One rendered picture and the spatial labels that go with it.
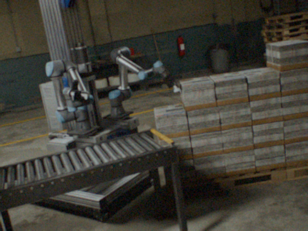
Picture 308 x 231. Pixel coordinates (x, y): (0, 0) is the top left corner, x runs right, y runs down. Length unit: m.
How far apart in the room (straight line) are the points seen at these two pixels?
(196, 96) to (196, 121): 0.23
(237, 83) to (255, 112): 0.33
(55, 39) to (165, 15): 7.03
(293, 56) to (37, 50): 7.18
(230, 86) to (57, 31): 1.63
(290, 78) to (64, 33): 2.06
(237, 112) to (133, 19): 6.96
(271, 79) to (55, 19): 2.01
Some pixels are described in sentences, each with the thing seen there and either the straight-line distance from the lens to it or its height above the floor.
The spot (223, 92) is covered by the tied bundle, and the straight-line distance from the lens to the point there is 3.47.
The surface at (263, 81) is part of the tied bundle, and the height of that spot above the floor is 1.00.
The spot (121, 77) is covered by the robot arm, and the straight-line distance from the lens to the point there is 3.80.
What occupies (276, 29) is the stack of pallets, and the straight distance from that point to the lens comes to 9.82.
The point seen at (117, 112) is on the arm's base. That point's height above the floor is 0.85.
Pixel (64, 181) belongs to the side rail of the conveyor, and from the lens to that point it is 2.53.
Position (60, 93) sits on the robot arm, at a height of 1.19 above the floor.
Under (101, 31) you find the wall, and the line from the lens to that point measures 9.85.
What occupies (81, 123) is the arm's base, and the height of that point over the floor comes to 0.89.
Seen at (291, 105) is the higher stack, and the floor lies 0.74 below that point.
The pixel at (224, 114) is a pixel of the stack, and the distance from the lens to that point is 3.51.
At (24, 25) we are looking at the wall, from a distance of 9.72.
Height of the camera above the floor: 1.67
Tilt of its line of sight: 15 degrees down
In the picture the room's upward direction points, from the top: 9 degrees counter-clockwise
